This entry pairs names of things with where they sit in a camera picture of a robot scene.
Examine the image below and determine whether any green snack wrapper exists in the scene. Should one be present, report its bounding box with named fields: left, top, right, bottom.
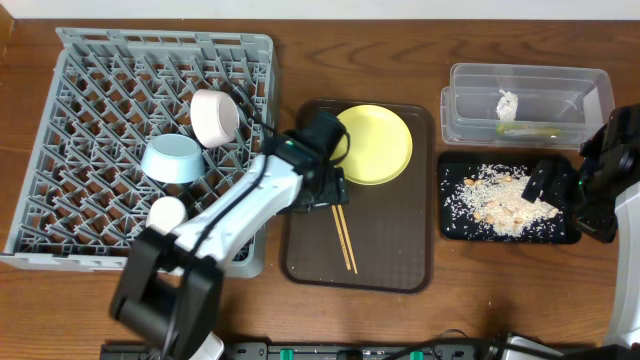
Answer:
left=496, top=124, right=561, bottom=139

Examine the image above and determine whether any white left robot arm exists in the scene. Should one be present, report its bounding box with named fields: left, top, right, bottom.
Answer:
left=110, top=110, right=350, bottom=359

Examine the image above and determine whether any rice food waste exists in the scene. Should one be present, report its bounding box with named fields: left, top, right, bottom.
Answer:
left=453, top=165, right=563, bottom=236

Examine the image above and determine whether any grey dish rack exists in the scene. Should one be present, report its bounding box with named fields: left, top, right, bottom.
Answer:
left=1, top=28, right=279, bottom=272

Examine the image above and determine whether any pink small plate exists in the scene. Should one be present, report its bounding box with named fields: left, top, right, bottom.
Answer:
left=189, top=89, right=240, bottom=148

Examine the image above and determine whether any black waste tray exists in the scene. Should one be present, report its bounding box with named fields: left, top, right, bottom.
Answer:
left=437, top=151, right=581, bottom=245

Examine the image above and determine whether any clear plastic bin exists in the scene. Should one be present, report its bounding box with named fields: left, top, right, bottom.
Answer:
left=440, top=63, right=615, bottom=150

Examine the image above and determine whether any brown serving tray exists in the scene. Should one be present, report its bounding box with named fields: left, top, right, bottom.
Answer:
left=280, top=104, right=437, bottom=294

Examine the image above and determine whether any light blue bowl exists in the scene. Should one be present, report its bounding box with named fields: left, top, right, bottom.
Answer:
left=140, top=134, right=205, bottom=184

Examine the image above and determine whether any wooden chopstick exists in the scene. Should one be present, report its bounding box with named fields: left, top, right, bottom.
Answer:
left=331, top=205, right=352, bottom=271
left=336, top=205, right=359, bottom=274

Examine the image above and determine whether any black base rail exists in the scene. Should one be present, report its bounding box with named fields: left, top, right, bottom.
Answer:
left=99, top=329, right=640, bottom=360

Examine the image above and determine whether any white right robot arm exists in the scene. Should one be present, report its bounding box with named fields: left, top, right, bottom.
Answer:
left=522, top=104, right=639, bottom=350

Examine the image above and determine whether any white cup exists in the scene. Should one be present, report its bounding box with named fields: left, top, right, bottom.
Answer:
left=145, top=196, right=188, bottom=235

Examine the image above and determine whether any yellow plate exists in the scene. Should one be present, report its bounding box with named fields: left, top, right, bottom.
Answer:
left=331, top=105, right=413, bottom=185

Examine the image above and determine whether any white tissue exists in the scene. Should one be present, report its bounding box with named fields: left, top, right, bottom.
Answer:
left=496, top=89, right=519, bottom=122

